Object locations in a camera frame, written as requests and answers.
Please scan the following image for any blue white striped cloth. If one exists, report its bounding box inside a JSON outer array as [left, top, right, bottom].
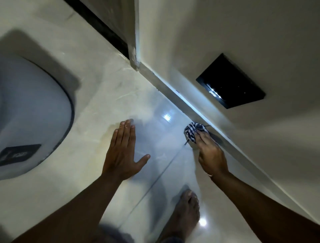
[[184, 122, 211, 146]]

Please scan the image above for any person's right forearm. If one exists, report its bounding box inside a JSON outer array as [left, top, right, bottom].
[[212, 171, 320, 243]]

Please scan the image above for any person's left forearm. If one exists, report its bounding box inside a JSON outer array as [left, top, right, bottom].
[[11, 173, 123, 243]]

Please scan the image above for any black glossy wall plate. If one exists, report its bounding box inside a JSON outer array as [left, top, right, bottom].
[[195, 53, 266, 109]]

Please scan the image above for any black label sticker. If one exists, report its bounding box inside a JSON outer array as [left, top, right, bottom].
[[0, 144, 42, 167]]

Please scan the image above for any white toilet bowl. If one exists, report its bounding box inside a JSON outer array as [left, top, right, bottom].
[[0, 53, 75, 181]]

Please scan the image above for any black door frame strip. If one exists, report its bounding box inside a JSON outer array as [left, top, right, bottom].
[[63, 0, 130, 60]]

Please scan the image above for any person's right hand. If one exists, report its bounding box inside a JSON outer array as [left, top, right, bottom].
[[194, 130, 230, 177]]

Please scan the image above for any white wall skirting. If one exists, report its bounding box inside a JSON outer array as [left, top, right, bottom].
[[138, 62, 320, 224]]

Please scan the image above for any person's left hand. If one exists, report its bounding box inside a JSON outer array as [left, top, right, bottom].
[[102, 119, 151, 182]]

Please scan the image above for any person's bare foot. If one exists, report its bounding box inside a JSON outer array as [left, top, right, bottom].
[[156, 189, 201, 243]]

